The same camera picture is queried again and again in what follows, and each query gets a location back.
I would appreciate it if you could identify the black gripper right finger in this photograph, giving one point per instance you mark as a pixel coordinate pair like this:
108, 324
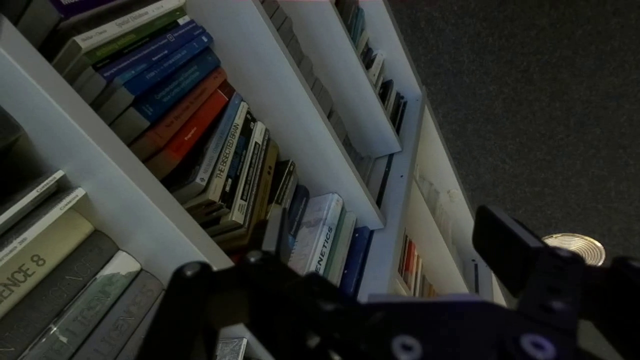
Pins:
572, 287

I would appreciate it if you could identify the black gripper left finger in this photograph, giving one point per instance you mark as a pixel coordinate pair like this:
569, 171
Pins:
281, 313

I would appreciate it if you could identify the white book with lettering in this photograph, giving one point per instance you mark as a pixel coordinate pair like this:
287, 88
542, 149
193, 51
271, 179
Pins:
315, 232

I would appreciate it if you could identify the pale grey-green book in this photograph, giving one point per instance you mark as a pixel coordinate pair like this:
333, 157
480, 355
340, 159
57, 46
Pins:
340, 247

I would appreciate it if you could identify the dark blue book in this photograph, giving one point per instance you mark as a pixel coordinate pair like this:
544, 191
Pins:
356, 262

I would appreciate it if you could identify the navy blue book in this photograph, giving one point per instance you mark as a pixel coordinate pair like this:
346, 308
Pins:
295, 212

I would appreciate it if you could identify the black white spined book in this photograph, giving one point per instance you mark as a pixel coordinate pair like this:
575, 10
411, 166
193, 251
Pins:
283, 183

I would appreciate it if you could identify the white black striped book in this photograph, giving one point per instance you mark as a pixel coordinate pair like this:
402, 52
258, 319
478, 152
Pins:
248, 183

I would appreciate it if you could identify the olive brown book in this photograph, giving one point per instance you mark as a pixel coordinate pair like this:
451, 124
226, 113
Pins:
262, 181

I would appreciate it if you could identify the red hardcover book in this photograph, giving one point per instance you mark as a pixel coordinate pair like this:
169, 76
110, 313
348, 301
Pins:
408, 262

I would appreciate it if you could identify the white book dark lettering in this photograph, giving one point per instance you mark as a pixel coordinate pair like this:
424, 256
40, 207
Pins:
230, 163

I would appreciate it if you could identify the white and blue book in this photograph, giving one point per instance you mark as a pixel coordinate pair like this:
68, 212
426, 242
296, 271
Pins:
223, 127

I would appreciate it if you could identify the brick red paperback book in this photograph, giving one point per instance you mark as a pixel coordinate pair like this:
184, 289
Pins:
176, 113

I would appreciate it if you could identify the blue paperback book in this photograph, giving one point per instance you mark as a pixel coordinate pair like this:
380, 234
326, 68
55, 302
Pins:
173, 86
160, 62
147, 46

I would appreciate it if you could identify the cream hardcover book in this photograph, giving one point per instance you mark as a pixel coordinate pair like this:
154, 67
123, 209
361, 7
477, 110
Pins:
26, 193
40, 217

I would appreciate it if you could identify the white paperback book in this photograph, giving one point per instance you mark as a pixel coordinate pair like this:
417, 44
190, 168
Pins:
374, 67

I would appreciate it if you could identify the teal slim book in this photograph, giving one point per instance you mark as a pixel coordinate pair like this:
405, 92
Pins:
354, 23

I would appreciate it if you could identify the green paperback book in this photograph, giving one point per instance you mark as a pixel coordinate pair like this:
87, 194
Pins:
126, 37

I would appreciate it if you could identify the white grey book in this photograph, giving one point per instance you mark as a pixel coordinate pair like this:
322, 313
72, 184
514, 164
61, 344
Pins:
113, 23

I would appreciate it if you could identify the dark purple book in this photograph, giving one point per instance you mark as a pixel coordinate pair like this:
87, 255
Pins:
81, 5

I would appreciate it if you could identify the round silver floor disc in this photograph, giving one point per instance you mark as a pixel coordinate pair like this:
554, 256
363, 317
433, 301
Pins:
581, 251

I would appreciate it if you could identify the grey metal bookcase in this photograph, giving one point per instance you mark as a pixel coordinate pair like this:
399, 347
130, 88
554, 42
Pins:
121, 193
446, 212

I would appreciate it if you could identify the grey Intelligence volume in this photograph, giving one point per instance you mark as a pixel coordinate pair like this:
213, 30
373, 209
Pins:
53, 306
123, 320

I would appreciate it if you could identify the pale grey-green Intelligence volume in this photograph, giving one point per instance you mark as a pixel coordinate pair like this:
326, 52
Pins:
87, 313

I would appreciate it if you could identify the grey journal volumes row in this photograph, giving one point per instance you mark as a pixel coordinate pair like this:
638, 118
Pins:
337, 123

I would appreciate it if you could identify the pale Intelligence volume 8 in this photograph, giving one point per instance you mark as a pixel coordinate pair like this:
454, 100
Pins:
40, 260

